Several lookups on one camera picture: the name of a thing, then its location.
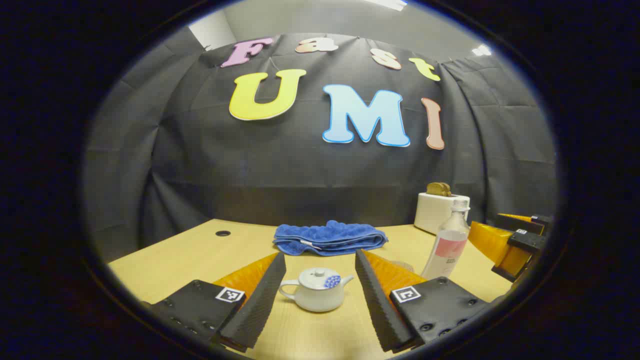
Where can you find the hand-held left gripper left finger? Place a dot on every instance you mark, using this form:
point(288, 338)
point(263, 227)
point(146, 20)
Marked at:
point(260, 300)

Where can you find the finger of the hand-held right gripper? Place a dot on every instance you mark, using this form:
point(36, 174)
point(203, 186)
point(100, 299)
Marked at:
point(522, 223)
point(492, 242)

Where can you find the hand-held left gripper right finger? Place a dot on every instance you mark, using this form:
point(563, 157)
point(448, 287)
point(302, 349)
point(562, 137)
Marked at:
point(377, 300)

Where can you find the round brown coaster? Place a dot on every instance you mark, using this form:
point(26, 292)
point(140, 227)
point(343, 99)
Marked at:
point(404, 265)

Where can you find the clear water bottle pink label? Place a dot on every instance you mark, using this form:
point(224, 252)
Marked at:
point(446, 250)

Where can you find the white teacup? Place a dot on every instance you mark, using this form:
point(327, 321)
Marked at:
point(317, 299)

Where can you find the white toaster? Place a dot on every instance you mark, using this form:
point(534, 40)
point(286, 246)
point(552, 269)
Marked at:
point(430, 212)

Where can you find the brown toast slice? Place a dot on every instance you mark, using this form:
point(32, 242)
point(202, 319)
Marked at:
point(439, 189)

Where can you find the blue folded towel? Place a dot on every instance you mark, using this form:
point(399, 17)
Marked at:
point(330, 239)

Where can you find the black backdrop cloth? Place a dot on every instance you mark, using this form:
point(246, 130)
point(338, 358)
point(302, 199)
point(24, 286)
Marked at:
point(250, 165)

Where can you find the ceiling light panel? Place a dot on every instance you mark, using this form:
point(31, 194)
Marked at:
point(481, 50)
point(390, 3)

